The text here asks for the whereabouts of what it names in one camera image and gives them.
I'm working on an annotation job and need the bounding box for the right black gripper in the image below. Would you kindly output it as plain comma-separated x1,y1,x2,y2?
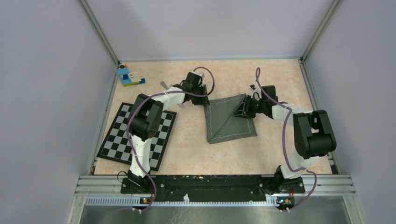
232,95,266,119

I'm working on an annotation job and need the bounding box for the grey cloth napkin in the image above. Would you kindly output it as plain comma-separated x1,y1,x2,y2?
204,94,257,144

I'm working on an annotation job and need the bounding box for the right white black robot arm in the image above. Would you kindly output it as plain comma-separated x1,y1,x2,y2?
233,85,336,194

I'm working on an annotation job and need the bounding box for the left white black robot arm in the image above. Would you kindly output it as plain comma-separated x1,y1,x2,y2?
126,72,209,193

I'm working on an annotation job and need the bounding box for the silver table knife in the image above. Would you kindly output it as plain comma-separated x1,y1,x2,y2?
160,81,186,109

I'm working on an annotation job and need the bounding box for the colourful toy brick block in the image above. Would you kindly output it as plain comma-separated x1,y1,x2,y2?
116,63,146,87

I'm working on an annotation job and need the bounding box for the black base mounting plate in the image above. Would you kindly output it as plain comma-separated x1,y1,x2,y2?
120,175,305,203

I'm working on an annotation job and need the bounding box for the black white checkerboard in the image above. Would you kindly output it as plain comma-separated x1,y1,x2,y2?
96,102,177,172

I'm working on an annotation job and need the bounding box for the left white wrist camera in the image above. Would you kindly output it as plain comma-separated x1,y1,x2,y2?
192,71,205,79

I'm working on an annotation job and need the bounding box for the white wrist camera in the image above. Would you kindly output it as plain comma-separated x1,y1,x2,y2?
192,71,205,79
249,82,261,95

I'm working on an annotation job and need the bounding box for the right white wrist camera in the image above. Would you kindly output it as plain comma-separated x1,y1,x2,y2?
249,82,261,95

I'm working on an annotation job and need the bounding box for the grey slotted cable duct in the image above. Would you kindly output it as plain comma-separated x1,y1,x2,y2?
85,195,279,207

